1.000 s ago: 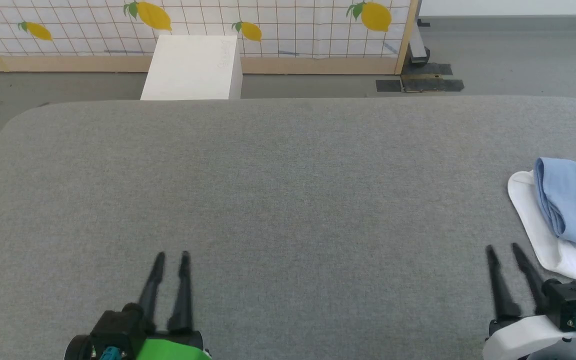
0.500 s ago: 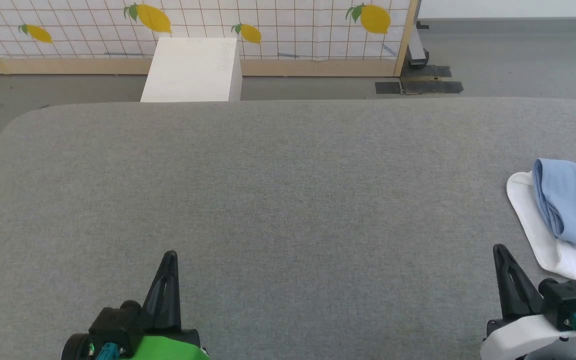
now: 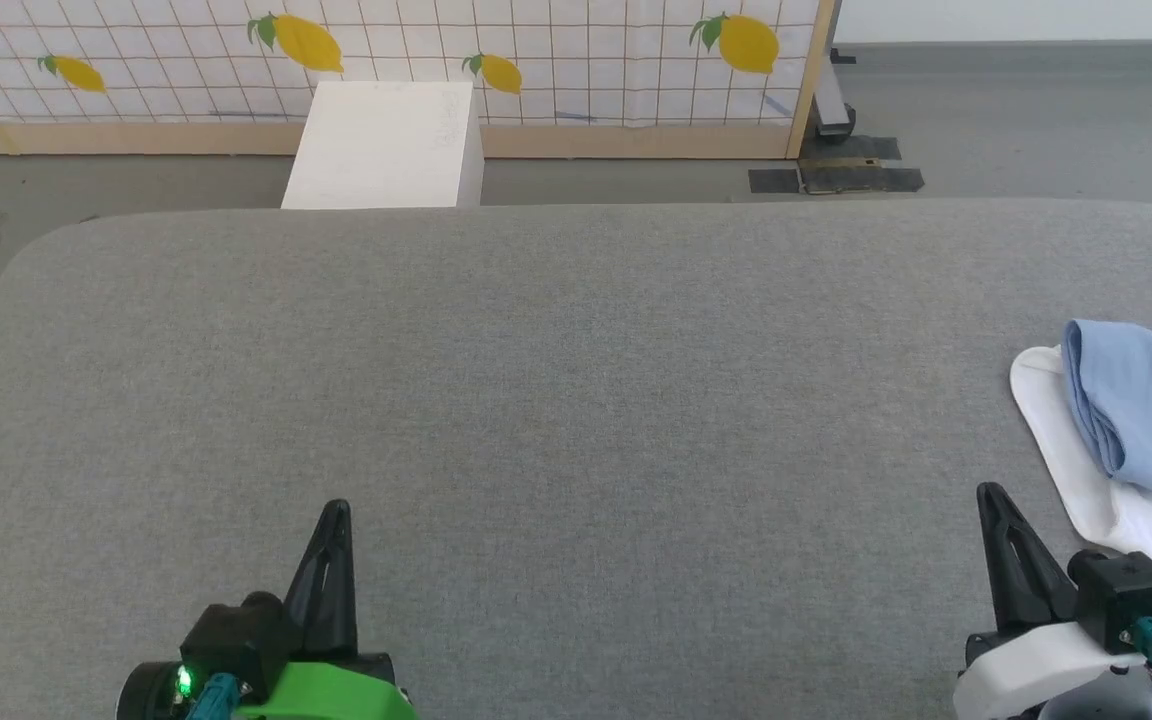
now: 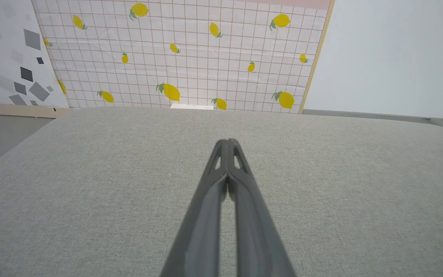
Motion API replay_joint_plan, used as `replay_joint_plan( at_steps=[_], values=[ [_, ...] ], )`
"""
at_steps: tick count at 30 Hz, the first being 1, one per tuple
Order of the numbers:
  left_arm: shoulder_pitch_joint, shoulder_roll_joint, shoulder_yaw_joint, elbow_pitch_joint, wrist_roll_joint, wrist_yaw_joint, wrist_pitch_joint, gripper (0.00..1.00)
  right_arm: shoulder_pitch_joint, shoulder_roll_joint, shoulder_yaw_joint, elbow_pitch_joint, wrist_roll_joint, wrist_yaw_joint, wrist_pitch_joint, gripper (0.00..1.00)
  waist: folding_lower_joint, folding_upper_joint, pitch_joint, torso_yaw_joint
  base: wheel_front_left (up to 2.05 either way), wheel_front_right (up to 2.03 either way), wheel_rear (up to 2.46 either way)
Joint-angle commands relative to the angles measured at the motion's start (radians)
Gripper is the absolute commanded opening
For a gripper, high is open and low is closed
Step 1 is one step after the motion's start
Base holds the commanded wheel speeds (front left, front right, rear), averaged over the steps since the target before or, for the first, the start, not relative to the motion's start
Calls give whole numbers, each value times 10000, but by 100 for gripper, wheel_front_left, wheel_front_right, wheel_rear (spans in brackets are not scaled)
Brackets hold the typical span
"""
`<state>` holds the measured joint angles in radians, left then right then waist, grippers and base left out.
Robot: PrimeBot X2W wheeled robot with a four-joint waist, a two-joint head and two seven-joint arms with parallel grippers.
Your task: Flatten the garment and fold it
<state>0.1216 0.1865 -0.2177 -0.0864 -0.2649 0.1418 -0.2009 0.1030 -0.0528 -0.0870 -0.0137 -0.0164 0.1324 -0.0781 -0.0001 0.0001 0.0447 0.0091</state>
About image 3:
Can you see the light blue and white garment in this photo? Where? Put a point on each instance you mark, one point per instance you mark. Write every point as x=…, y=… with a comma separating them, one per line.
x=1136, y=420

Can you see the grey fabric sofa cushion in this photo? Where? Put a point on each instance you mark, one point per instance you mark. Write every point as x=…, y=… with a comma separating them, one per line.
x=576, y=400

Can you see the white rectangular box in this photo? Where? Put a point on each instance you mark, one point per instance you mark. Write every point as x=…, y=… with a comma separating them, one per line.
x=386, y=150

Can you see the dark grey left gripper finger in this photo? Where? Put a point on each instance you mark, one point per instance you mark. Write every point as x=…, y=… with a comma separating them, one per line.
x=328, y=600

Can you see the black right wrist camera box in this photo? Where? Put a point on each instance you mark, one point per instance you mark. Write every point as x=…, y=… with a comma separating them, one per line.
x=1126, y=595

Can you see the black floor tape patch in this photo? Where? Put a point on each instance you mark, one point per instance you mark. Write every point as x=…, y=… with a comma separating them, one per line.
x=856, y=175

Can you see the lemon print partition screen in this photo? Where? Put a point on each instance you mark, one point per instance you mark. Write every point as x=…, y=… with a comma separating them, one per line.
x=586, y=60

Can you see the grey metal stand foot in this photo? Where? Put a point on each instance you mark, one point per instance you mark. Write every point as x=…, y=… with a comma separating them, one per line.
x=833, y=105

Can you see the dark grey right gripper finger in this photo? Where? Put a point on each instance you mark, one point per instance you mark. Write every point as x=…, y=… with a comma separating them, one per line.
x=1021, y=570

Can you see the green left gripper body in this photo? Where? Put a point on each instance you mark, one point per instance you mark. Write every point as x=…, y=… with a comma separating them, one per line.
x=326, y=695

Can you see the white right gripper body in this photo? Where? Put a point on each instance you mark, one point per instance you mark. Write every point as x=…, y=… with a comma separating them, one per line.
x=1036, y=680

